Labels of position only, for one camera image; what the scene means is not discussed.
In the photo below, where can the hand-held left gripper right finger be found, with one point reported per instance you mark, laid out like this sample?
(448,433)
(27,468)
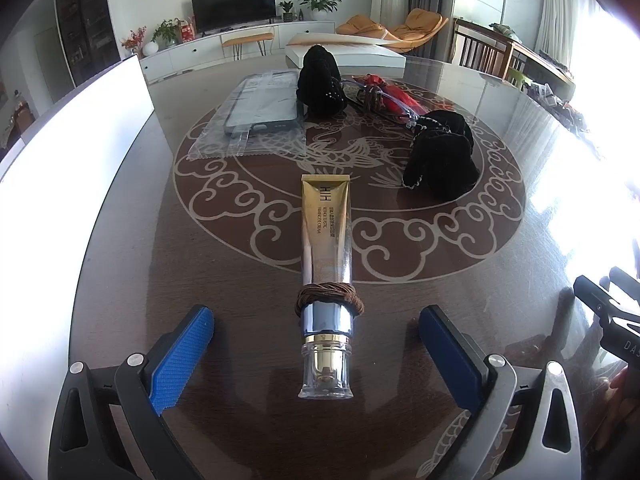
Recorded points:
(450,355)

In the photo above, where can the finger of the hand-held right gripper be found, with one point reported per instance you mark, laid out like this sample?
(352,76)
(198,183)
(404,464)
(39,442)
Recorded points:
(597,297)
(625,280)

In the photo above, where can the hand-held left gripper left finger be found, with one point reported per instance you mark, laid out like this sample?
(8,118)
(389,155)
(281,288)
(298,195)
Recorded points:
(180,355)

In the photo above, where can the gold silver cream tube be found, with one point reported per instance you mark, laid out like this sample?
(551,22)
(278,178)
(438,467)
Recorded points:
(325,240)

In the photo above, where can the person's right hand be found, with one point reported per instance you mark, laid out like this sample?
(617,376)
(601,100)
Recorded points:
(626,387)

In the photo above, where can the clutter of small household items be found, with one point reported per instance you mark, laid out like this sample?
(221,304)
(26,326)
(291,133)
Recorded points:
(565,110)

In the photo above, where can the black velvet pouch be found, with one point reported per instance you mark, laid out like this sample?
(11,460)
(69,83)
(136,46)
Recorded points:
(445,160)
(320,85)

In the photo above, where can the wooden side desk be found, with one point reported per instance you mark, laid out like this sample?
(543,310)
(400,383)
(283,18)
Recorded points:
(542,67)

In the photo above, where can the phone case in clear wrapper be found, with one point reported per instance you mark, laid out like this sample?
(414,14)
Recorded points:
(260,105)

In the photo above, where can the red plastic pouch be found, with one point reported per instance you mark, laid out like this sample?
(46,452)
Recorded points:
(395,95)

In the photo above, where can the wooden slatted chair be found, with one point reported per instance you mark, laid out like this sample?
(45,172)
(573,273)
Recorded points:
(480,50)

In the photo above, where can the white sheer curtain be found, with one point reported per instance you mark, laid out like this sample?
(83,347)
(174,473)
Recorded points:
(562,10)

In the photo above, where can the white television cabinet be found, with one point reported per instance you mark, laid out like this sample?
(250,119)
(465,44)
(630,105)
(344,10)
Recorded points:
(200,55)

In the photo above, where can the white vase with flowers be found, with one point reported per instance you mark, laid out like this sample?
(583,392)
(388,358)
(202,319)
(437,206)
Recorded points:
(147,47)

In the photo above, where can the bushy green potted plant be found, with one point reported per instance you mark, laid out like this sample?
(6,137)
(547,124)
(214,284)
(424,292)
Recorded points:
(167,32)

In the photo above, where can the wooden bench stool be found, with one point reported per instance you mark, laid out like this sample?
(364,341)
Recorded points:
(247,39)

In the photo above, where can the red gift bag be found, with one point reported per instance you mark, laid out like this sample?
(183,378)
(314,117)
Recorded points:
(187,31)

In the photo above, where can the orange rocking chair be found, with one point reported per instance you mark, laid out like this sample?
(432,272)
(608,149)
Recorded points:
(400,27)

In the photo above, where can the dark glass display cabinet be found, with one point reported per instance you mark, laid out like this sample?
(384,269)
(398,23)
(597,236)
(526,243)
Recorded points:
(87,20)

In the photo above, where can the black television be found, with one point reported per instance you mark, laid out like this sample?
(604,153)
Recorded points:
(235,5)

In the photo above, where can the small potted plant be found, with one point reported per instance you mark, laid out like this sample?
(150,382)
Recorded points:
(286,10)

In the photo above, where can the large green potted plant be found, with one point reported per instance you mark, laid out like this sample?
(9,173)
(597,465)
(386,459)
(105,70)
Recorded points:
(320,2)

